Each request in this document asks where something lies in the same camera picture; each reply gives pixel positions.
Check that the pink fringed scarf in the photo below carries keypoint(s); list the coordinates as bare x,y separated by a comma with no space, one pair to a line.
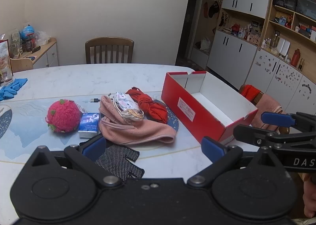
267,106

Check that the wood and white side cabinet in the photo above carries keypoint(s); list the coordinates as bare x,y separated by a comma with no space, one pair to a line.
47,53

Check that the small light wooden chair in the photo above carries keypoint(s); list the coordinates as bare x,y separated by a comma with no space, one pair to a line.
22,63

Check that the person's right hand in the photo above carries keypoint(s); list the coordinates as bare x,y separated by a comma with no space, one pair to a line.
310,198

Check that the white and wood wall cabinet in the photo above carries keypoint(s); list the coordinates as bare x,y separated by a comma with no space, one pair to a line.
237,52

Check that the red knotted cloth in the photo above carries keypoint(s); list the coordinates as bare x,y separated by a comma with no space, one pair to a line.
153,110

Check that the blue starry round placemat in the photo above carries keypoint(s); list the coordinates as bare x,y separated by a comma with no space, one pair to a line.
5,121
171,116

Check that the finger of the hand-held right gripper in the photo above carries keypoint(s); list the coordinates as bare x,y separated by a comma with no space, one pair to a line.
249,135
277,119

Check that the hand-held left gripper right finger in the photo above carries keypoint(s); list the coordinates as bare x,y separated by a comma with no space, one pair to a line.
212,148

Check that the red bottle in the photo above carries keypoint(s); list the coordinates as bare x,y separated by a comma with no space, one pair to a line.
295,57

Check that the white plastic bag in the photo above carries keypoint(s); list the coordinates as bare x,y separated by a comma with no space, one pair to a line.
205,43

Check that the red printed carton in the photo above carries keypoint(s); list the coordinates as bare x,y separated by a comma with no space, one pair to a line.
4,55

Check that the patterned rug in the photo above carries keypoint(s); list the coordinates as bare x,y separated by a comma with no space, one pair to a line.
186,63

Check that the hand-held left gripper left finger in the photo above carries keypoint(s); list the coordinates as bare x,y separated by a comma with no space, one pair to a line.
95,147

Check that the blue tissue packet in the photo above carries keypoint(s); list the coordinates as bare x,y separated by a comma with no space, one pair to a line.
88,124

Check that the black cap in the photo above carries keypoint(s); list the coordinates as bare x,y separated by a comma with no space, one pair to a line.
213,9

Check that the orange red cloth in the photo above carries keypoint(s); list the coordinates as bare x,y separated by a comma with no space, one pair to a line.
250,93

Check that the brown slatted wooden chair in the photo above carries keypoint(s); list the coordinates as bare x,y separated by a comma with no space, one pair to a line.
109,42

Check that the red shoe box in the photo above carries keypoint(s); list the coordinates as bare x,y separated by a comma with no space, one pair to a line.
187,106

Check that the blue globe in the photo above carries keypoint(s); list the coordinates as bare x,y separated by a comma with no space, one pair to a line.
27,32

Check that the pink plush strawberry toy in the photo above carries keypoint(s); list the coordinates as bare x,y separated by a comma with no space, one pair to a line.
64,116

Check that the clear plastic bag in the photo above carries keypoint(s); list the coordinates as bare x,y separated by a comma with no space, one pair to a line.
43,37

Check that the pink fleece hat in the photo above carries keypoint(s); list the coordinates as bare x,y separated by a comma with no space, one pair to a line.
133,133

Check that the black dotted glove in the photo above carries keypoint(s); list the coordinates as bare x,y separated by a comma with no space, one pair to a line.
116,161

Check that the red cap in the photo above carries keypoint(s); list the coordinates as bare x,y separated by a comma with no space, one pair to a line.
205,10

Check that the blue cloth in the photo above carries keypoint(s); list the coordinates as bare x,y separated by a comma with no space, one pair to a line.
18,84

